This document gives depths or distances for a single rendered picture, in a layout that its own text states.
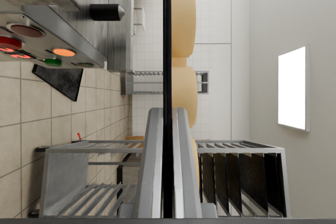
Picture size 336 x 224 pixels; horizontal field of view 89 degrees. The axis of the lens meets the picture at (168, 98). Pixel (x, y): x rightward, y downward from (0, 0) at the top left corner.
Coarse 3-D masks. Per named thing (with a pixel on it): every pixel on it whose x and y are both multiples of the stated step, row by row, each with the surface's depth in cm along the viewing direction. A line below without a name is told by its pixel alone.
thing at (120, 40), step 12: (120, 0) 45; (132, 0) 47; (132, 12) 47; (108, 24) 44; (120, 24) 44; (132, 24) 47; (108, 36) 44; (120, 36) 44; (132, 36) 47; (108, 48) 44; (120, 48) 44; (132, 48) 46; (108, 60) 44; (120, 60) 44; (132, 60) 46; (132, 72) 44
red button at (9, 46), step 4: (0, 40) 24; (4, 40) 24; (8, 40) 24; (12, 40) 25; (16, 40) 25; (0, 44) 25; (4, 44) 25; (8, 44) 25; (12, 44) 25; (16, 44) 25; (20, 44) 26; (8, 48) 26; (12, 48) 26; (16, 48) 26
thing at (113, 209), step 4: (128, 184) 175; (124, 188) 159; (128, 188) 166; (124, 192) 156; (120, 196) 146; (124, 196) 148; (116, 200) 134; (120, 200) 140; (116, 204) 133; (112, 208) 125; (116, 208) 127; (108, 212) 116; (112, 212) 121; (108, 216) 116; (112, 216) 116
